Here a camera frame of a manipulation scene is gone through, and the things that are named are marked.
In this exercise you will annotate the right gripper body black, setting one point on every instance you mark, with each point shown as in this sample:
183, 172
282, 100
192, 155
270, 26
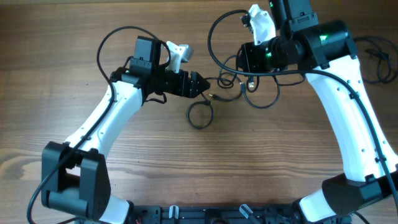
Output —
259, 58

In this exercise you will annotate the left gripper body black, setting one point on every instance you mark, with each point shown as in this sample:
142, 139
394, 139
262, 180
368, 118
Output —
175, 83

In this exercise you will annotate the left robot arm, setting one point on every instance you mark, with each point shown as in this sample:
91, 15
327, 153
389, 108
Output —
74, 173

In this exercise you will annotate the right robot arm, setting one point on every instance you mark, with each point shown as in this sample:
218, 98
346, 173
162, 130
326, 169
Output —
290, 34

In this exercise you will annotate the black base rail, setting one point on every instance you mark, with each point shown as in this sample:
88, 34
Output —
244, 214

